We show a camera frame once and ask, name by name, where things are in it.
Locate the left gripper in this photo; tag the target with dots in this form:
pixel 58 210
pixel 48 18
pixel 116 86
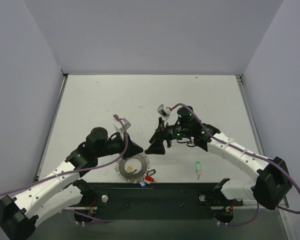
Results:
pixel 129 146

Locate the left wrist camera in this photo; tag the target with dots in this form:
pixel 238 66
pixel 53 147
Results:
pixel 121 125

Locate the metal disc with keyrings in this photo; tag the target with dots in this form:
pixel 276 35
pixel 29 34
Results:
pixel 139 162

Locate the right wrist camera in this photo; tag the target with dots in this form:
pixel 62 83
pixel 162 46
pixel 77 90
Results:
pixel 164 111

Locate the yellow tagged key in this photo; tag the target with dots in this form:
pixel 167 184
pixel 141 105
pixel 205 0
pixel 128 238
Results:
pixel 131 170

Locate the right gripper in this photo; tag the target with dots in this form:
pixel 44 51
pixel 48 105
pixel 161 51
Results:
pixel 161 135

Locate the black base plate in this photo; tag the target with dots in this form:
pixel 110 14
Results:
pixel 156 201

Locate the red tagged key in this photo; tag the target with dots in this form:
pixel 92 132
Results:
pixel 149 179

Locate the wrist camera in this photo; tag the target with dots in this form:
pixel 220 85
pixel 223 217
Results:
pixel 121 125
pixel 164 111

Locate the black tagged key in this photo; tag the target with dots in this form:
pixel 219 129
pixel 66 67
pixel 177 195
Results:
pixel 151 172

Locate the blue tagged key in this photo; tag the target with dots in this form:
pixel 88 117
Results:
pixel 142 184

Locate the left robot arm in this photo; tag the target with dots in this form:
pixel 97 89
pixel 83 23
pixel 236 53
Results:
pixel 20 215

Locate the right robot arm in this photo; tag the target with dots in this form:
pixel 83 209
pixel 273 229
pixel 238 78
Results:
pixel 269 183

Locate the green tagged key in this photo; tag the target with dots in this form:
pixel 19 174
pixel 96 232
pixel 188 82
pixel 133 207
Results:
pixel 198 169

